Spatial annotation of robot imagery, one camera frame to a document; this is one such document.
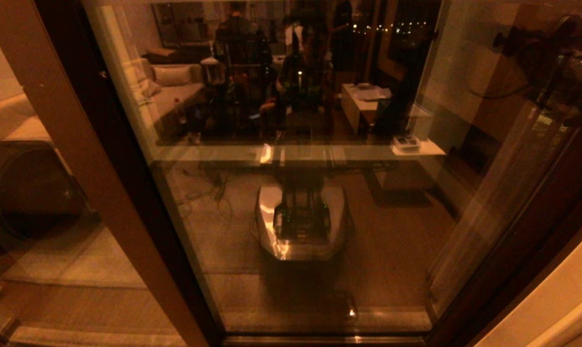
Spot brown framed sliding glass door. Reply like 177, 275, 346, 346
67, 0, 582, 340

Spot metal floor door track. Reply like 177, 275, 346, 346
221, 333, 429, 347

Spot brown framed fixed glass panel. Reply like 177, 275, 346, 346
0, 0, 224, 347

